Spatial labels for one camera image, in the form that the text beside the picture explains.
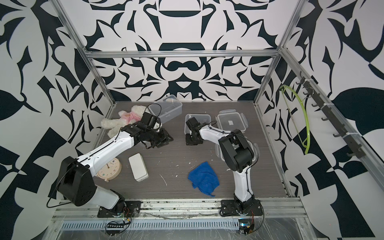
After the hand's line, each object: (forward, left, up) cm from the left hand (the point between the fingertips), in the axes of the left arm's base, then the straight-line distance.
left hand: (171, 137), depth 82 cm
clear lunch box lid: (+22, -39, -15) cm, 47 cm away
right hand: (+7, -10, -14) cm, 18 cm away
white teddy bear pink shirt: (+19, +33, -7) cm, 39 cm away
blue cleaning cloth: (-18, -17, -13) cm, 28 cm away
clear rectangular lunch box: (+34, +6, -15) cm, 38 cm away
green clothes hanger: (+4, -63, +9) cm, 64 cm away
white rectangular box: (-12, +19, -12) cm, 25 cm away
